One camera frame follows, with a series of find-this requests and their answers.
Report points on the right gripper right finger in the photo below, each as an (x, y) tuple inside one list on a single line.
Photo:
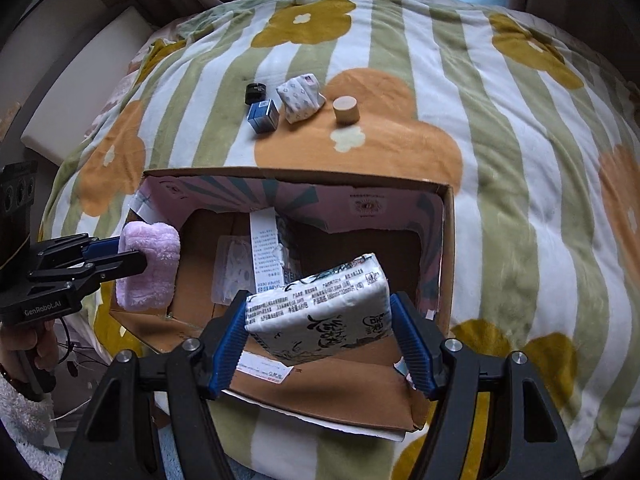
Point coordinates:
[(525, 436)]

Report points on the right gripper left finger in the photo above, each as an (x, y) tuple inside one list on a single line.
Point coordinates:
[(117, 438)]

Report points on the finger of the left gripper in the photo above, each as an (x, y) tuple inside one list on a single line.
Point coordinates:
[(73, 249), (88, 275)]

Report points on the clear plastic packet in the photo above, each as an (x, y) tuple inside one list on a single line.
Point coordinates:
[(233, 269)]

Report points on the blue white box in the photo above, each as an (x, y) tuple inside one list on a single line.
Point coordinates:
[(275, 256)]

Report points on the printed tissue pack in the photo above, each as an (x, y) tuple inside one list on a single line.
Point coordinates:
[(323, 314)]

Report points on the small blue cube box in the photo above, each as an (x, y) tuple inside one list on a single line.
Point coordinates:
[(263, 116)]

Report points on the black round jar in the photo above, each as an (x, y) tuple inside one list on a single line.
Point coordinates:
[(255, 93)]

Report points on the small wooden cylinder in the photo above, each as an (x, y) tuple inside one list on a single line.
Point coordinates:
[(346, 110)]

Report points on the person's left hand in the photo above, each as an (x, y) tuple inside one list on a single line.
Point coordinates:
[(38, 337)]

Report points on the white cushion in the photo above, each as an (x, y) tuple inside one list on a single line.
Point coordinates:
[(71, 95)]

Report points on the open cardboard box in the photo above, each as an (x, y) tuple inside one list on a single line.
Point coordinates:
[(316, 239)]

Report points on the floral striped blanket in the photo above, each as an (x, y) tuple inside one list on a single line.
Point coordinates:
[(537, 135)]

